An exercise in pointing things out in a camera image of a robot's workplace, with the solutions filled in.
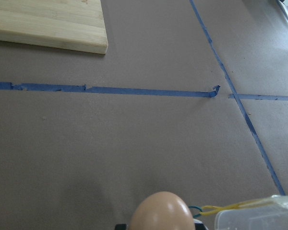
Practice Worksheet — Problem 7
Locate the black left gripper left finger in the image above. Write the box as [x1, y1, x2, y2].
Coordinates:
[115, 224, 128, 230]

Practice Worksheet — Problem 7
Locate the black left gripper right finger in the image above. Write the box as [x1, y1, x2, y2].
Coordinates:
[194, 222, 205, 230]

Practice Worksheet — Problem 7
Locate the brown egg from bowl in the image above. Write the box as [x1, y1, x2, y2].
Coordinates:
[128, 192, 195, 230]

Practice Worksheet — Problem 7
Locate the clear plastic egg box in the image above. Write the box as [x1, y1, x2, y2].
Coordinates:
[192, 194, 288, 230]

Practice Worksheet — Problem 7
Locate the wooden cutting board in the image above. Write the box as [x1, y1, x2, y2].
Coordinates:
[0, 0, 108, 55]

